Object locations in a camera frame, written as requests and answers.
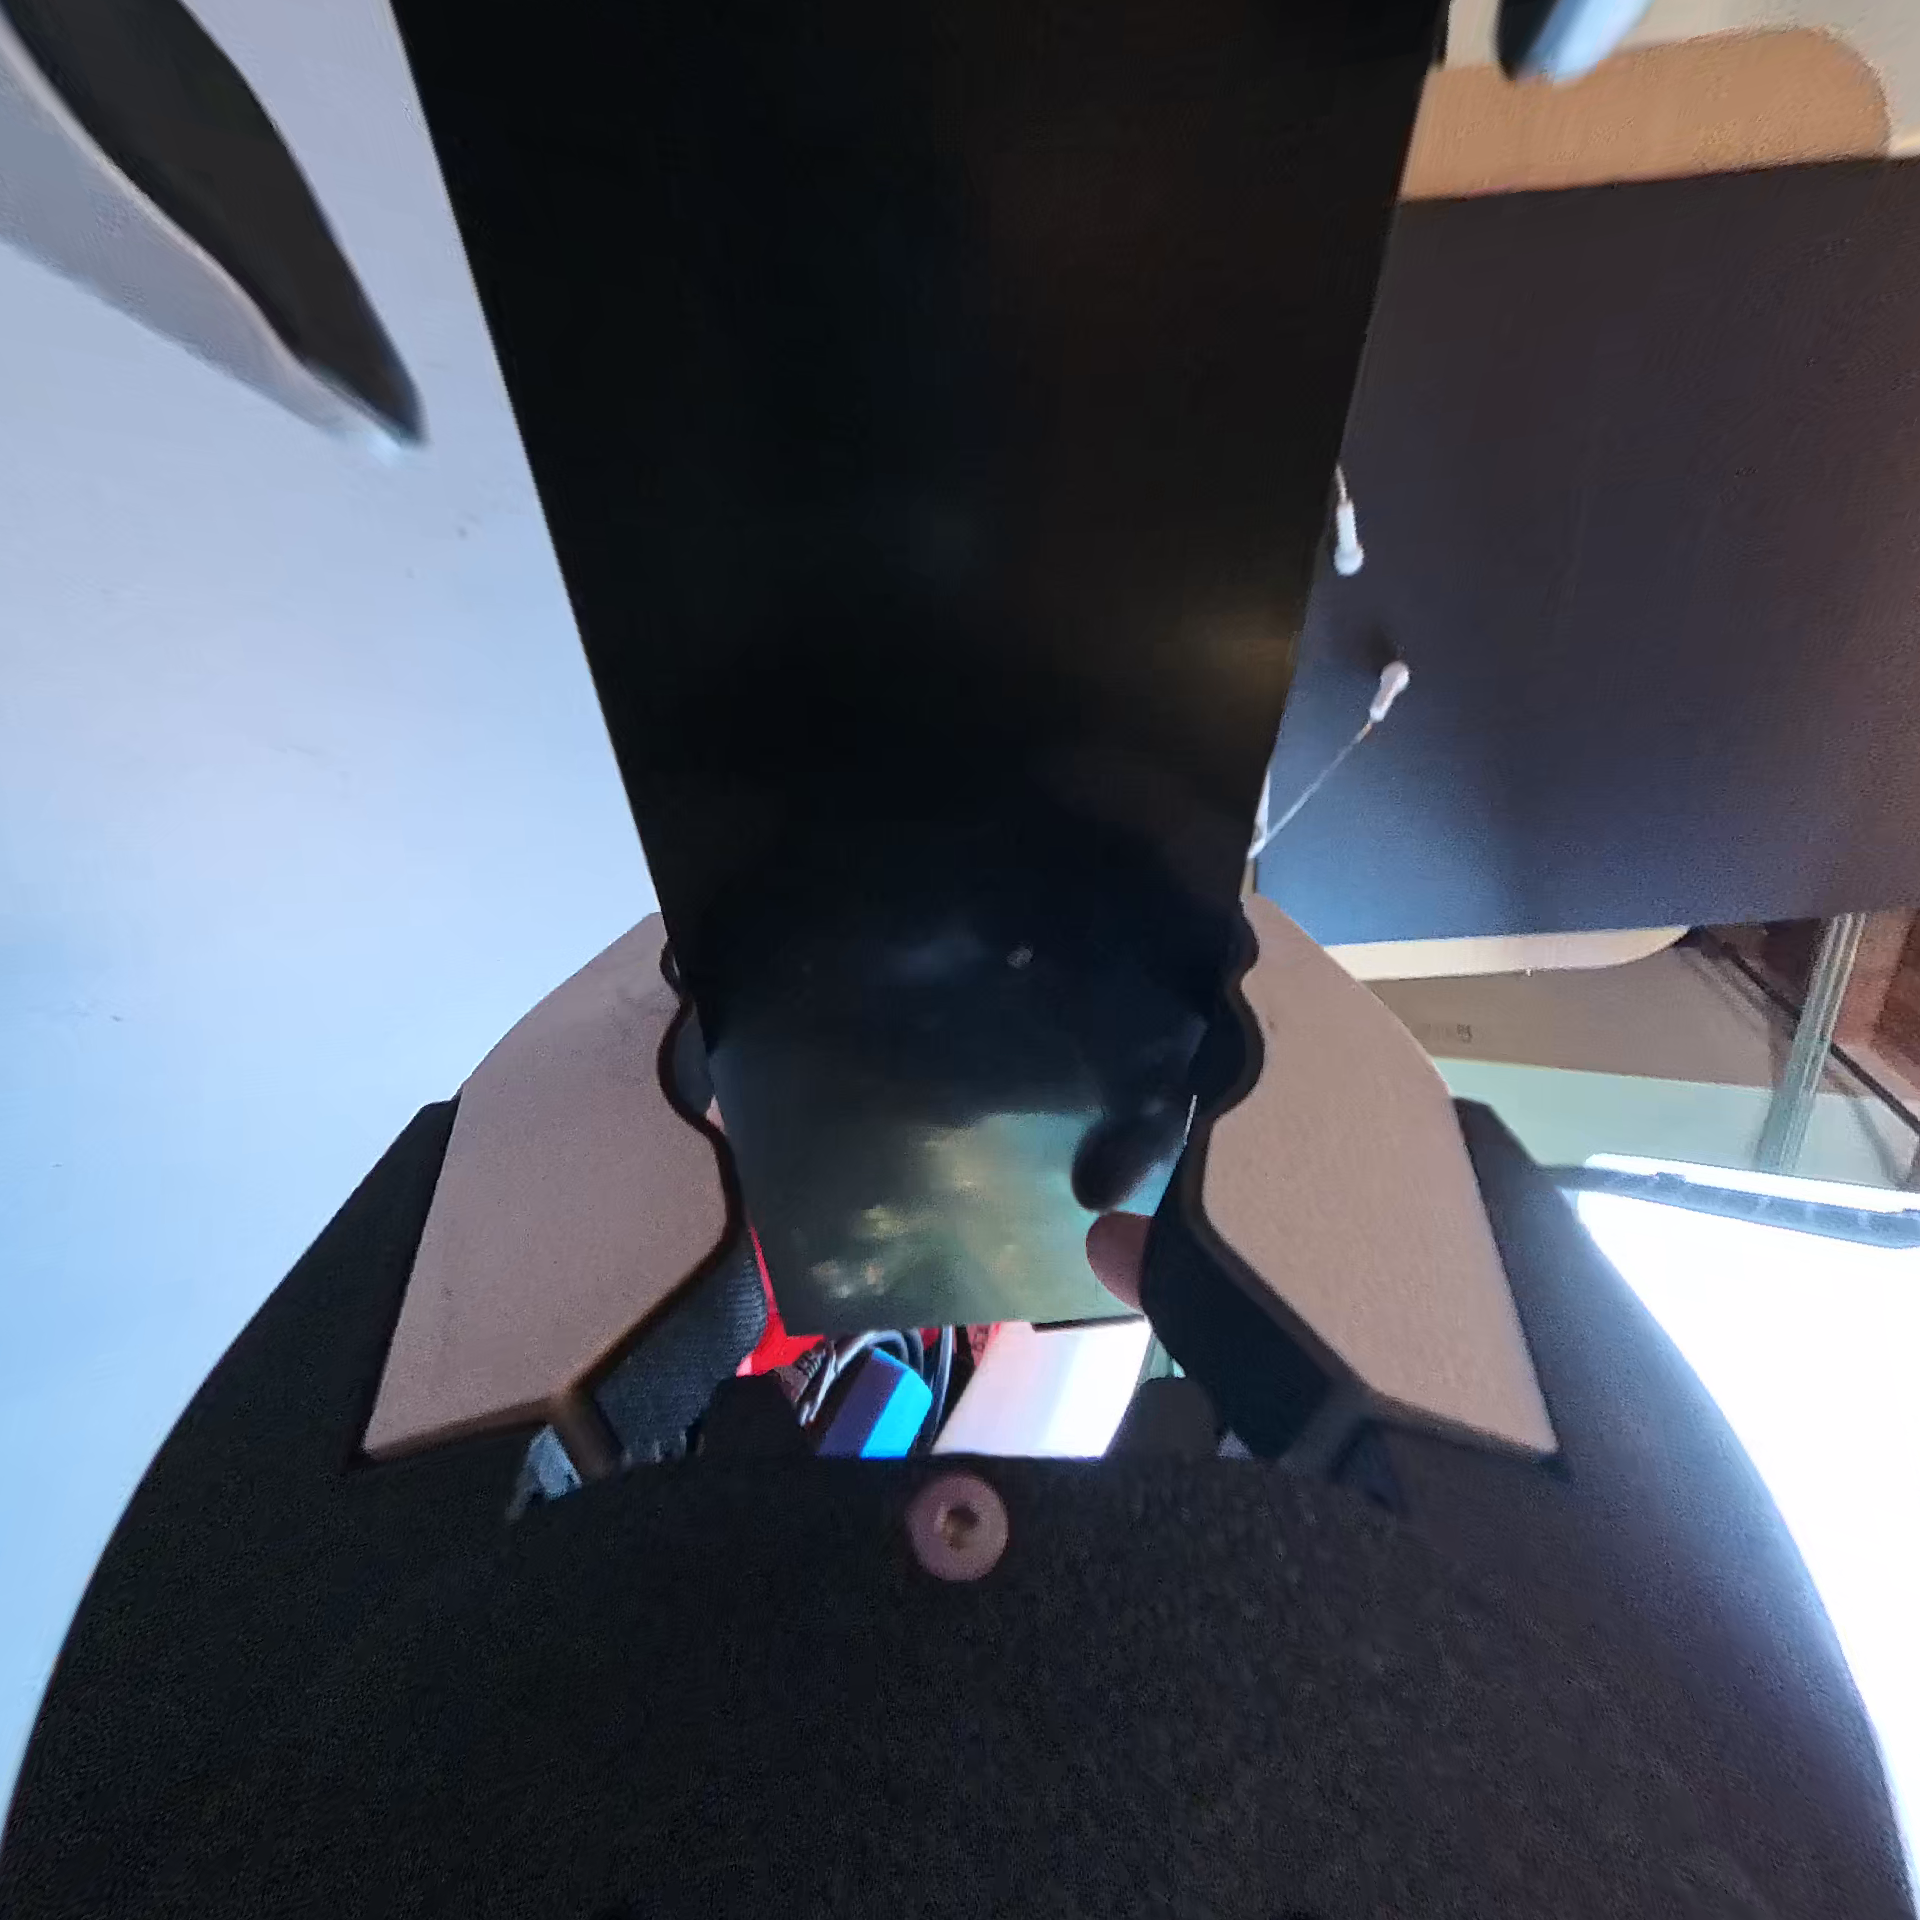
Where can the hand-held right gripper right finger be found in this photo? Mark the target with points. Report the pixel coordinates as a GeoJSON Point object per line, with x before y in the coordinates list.
{"type": "Point", "coordinates": [1349, 1202]}

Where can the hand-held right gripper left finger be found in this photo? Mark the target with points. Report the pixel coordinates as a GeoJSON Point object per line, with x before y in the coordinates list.
{"type": "Point", "coordinates": [556, 1202]}

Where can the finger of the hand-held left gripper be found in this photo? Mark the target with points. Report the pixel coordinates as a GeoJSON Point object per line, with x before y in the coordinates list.
{"type": "Point", "coordinates": [1569, 37]}
{"type": "Point", "coordinates": [89, 196]}

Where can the red plastic bin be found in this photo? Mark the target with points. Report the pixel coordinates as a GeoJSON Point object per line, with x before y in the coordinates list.
{"type": "Point", "coordinates": [773, 1335]}

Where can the dark metal plate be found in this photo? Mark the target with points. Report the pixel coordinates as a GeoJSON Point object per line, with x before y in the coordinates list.
{"type": "Point", "coordinates": [932, 524]}

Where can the person's right hand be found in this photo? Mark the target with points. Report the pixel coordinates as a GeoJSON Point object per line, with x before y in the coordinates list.
{"type": "Point", "coordinates": [1118, 1261]}

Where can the dark blue pouch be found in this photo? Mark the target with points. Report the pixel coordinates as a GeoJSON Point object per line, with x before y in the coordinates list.
{"type": "Point", "coordinates": [885, 1412]}

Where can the black wood-framed board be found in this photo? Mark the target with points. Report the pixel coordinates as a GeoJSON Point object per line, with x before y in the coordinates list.
{"type": "Point", "coordinates": [1651, 524]}

